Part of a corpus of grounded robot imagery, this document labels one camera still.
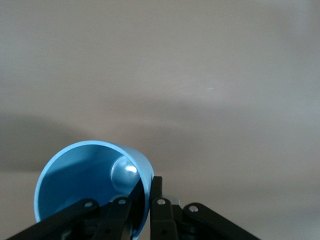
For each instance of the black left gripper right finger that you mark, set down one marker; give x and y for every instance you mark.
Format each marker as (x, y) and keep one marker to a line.
(170, 225)

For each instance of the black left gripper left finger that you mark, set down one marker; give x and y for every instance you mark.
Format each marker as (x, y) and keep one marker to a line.
(75, 220)

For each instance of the light blue plastic cup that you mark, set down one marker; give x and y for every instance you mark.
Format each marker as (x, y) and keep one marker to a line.
(80, 175)

